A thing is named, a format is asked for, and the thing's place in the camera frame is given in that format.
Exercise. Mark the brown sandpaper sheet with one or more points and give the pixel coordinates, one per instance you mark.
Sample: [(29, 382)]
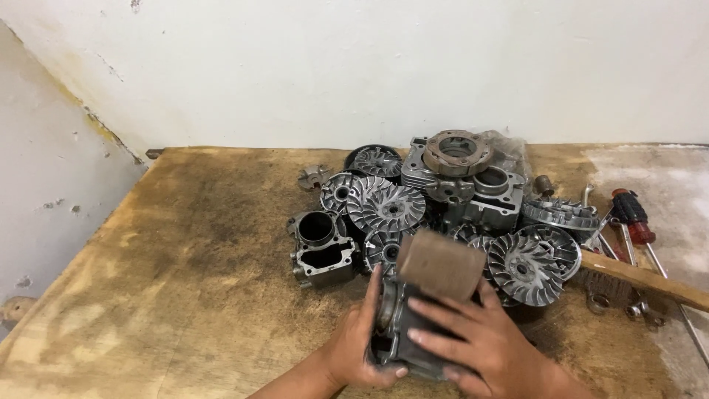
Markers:
[(440, 263)]

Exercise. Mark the small metal slider piece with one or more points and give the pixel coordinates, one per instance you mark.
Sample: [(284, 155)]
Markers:
[(313, 177)]

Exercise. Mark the dark grey engine cylinder block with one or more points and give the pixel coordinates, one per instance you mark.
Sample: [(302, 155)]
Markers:
[(396, 327)]

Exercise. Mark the rusty clutch shoe assembly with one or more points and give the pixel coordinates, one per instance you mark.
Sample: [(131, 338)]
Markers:
[(457, 150)]

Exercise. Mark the pile of finned variator pulleys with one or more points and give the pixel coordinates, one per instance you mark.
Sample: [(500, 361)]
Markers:
[(387, 208)]

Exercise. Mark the small rusty metal bushing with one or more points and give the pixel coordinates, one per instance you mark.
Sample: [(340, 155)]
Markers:
[(544, 185)]

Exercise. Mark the open-bore silver cylinder block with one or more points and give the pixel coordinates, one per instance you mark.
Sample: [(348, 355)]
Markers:
[(321, 249)]

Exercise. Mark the clear plastic bag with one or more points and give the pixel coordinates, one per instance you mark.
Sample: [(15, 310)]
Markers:
[(509, 152)]

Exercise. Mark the brown lump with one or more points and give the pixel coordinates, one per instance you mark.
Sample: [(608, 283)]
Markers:
[(16, 309)]

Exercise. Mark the person's left hand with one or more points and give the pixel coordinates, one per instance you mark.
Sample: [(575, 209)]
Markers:
[(352, 349)]

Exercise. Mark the large silver cylinder block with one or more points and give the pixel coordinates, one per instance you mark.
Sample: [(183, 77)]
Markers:
[(493, 197)]

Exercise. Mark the person's right hand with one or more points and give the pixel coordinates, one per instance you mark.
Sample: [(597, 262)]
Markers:
[(498, 349)]

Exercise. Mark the finned silver cylinder block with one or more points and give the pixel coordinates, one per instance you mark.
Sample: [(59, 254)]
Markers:
[(424, 174)]

